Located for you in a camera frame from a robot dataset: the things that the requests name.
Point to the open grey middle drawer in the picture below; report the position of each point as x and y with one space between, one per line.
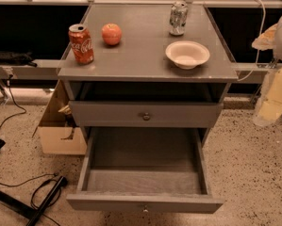
144 170

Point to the white bowl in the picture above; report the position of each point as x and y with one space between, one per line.
187 54

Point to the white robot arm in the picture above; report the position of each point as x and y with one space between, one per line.
269 106

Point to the grey upper drawer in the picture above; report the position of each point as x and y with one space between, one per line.
145 114

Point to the grey drawer cabinet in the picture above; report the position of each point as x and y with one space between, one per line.
137 69

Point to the red coke can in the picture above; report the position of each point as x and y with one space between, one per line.
80 39

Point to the red apple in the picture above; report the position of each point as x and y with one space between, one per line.
111 34

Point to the silver soda can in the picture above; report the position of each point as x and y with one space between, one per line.
178 18

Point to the cardboard box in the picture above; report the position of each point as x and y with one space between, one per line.
57 130

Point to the black bag on shelf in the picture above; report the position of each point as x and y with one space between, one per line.
16 59

